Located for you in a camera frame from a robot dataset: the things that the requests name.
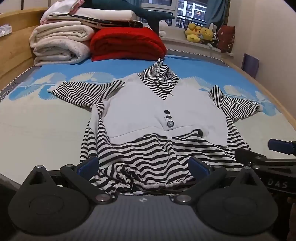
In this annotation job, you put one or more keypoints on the tissue pack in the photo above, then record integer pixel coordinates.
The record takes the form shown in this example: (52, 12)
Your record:
(4, 30)

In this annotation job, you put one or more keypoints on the yellow duck plush toy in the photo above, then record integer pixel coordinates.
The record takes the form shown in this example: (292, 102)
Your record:
(192, 32)

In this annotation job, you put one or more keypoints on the yellow plush toy blue patch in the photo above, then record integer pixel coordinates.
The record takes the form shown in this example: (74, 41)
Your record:
(206, 33)

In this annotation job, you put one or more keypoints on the window with railing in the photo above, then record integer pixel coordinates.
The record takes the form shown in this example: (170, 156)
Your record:
(187, 11)

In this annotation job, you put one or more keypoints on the black white striped hooded top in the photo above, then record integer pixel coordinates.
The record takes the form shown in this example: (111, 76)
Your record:
(138, 111)

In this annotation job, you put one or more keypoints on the red folded blanket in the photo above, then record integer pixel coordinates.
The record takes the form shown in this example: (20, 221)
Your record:
(127, 44)

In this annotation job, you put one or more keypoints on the small white plush toy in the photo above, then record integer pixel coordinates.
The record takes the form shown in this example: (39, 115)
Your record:
(163, 26)

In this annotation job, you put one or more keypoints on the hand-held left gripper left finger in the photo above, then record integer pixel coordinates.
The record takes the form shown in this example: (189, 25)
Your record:
(89, 166)

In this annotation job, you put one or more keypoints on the blue curtain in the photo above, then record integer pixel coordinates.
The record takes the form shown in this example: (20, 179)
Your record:
(216, 11)

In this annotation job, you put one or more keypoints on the pink folded cloth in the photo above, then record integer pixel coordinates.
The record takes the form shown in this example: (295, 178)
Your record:
(77, 4)

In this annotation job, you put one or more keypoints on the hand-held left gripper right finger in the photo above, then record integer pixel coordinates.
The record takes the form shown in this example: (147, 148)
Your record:
(198, 167)

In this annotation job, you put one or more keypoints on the dark teal shark plush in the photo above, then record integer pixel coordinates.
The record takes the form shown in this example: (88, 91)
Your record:
(138, 11)

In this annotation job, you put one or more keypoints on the white folded blanket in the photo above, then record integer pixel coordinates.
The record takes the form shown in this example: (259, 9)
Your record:
(60, 41)

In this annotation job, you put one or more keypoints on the brown plush cushion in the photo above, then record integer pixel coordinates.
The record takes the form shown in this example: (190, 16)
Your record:
(227, 38)

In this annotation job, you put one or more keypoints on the purple box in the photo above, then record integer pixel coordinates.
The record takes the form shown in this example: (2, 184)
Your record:
(250, 66)

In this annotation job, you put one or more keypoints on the cream folded cloth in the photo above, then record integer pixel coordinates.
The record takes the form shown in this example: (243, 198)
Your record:
(104, 14)

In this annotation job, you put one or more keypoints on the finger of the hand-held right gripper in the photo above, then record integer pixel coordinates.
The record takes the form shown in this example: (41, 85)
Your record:
(248, 157)
(282, 146)

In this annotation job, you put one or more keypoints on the blue white leaf bed mat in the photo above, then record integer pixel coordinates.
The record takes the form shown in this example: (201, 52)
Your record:
(34, 129)

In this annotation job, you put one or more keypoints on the white folded garment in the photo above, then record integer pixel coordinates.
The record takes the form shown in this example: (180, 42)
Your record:
(62, 7)

